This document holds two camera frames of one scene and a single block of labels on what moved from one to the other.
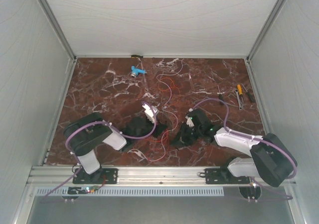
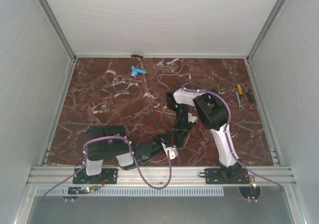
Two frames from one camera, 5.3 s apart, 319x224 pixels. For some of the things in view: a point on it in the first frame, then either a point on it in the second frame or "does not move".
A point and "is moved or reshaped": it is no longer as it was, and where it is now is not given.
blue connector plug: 135,71 does not move
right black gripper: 181,139 -> 181,131
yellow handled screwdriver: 239,89 does not move
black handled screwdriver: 251,97 does not move
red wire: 166,138 is moved or reshaped
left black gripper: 160,128 -> 165,138
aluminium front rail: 131,174 does not move
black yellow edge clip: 136,56 does not move
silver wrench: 240,108 does not move
